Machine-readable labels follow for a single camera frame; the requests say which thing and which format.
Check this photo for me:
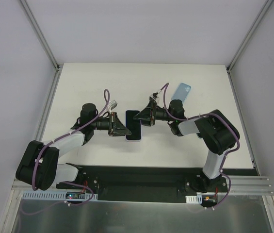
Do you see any left slotted cable duct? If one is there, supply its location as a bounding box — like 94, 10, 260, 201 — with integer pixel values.
22, 191, 98, 201

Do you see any light blue phone case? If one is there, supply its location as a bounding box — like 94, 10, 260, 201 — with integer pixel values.
171, 83, 191, 103

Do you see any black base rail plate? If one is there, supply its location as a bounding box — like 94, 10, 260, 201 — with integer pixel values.
27, 163, 261, 202

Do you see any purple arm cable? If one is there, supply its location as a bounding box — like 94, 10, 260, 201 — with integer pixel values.
31, 88, 114, 207
156, 82, 241, 212

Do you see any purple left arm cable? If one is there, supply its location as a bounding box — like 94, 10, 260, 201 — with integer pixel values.
31, 88, 114, 207

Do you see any black phone blue edge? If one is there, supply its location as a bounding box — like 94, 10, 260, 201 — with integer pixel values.
125, 110, 142, 141

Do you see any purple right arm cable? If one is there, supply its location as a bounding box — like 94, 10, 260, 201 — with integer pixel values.
156, 82, 241, 212

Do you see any aluminium frame rail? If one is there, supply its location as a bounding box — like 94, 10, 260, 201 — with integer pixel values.
11, 175, 274, 196

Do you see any slotted cable duct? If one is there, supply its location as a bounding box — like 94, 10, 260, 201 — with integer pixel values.
22, 191, 98, 201
185, 194, 202, 204

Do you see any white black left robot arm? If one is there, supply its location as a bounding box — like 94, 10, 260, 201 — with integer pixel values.
16, 103, 118, 191

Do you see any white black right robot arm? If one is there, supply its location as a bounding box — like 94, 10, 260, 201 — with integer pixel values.
112, 96, 240, 192

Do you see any right slotted cable duct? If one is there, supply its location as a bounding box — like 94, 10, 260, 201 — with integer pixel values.
185, 194, 202, 204

